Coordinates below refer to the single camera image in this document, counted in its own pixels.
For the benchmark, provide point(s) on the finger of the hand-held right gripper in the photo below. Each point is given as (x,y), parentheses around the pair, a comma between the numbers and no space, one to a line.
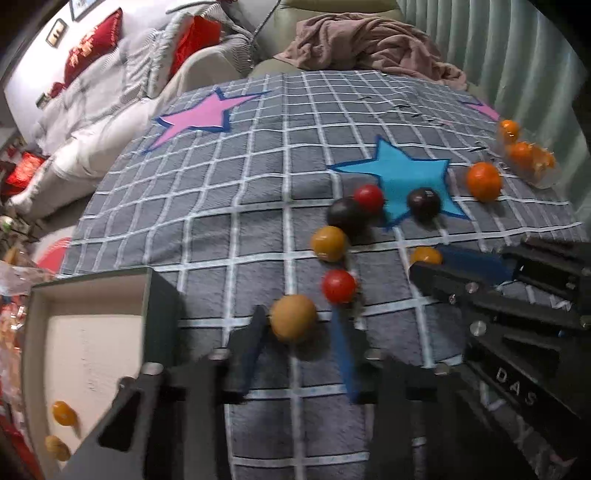
(443,281)
(475,265)

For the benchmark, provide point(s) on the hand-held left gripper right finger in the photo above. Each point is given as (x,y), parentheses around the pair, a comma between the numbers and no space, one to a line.
(347,360)

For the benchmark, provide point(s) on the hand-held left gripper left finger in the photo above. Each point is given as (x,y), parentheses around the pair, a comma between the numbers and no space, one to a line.
(249,350)

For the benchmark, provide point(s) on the yellow cherry tomato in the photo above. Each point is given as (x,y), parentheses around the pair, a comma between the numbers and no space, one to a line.
(425,255)
(328,243)
(63,413)

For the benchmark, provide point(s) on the large tan round fruit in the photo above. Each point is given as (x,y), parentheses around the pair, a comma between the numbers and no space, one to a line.
(293,318)

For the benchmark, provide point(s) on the dark green cardboard box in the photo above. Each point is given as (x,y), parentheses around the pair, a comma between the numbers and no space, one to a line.
(92,350)

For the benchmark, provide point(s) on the small brown round fruit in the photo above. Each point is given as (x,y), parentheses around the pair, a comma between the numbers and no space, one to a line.
(56,446)

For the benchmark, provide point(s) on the red cherry tomato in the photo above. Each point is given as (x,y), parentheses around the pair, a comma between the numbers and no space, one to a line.
(369,196)
(339,286)

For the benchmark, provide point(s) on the small dark plum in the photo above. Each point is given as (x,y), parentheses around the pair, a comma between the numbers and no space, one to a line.
(345,216)
(423,203)

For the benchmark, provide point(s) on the large orange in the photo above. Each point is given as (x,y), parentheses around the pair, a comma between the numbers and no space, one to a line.
(484,181)

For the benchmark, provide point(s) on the clear plastic bowl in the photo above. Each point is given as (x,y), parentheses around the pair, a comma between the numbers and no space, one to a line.
(540,177)

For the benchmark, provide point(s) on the small orange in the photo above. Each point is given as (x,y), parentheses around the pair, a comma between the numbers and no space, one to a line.
(544,159)
(508,129)
(521,153)

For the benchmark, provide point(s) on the grey checked star tablecloth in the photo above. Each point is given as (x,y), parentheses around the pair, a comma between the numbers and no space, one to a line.
(231,184)

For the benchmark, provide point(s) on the pale green pleated curtain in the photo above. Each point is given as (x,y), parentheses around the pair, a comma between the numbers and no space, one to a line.
(508,55)

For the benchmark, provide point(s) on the red round stool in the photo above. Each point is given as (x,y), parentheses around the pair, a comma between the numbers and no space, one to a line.
(55,254)

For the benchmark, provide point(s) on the pile of colourful packets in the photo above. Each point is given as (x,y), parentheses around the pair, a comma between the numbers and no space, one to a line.
(14,300)

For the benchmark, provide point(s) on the pink blanket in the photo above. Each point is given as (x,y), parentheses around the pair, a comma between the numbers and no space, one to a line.
(369,41)

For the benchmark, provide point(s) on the white duvet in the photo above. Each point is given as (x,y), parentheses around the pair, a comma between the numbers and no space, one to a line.
(92,115)

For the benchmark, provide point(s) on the shiny red cushion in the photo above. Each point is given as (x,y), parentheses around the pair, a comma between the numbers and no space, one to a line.
(23,170)

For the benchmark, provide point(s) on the green armchair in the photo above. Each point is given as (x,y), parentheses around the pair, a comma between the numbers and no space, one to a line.
(341,4)

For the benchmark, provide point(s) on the grey striped cloth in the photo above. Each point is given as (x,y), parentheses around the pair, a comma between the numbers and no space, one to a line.
(231,50)

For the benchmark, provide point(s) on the white striped pillow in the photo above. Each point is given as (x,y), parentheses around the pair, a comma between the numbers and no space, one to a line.
(154,55)

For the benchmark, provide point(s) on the plain red pillow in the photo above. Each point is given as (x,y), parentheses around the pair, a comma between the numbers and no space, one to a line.
(194,41)

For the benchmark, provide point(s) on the red printed pillow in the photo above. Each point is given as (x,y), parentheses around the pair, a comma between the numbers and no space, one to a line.
(87,50)

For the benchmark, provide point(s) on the framed wall picture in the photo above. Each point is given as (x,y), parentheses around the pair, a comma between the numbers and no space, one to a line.
(57,32)

